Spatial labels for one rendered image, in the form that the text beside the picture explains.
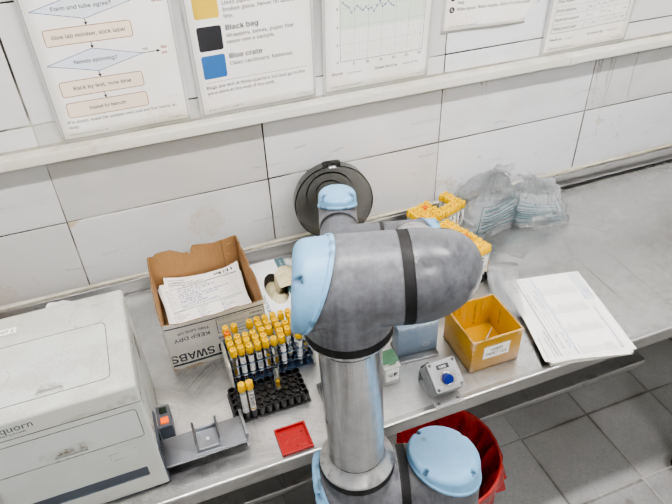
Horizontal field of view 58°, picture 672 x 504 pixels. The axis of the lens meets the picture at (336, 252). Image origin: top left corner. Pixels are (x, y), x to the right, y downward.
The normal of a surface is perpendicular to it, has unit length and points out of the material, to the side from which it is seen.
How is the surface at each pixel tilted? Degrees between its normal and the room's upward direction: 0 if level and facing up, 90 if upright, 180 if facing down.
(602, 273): 0
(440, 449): 7
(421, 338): 90
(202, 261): 88
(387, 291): 64
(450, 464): 7
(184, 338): 88
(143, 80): 94
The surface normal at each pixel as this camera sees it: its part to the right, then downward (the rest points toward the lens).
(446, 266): 0.41, -0.18
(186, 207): 0.36, 0.56
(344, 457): -0.43, 0.56
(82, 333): -0.04, -0.79
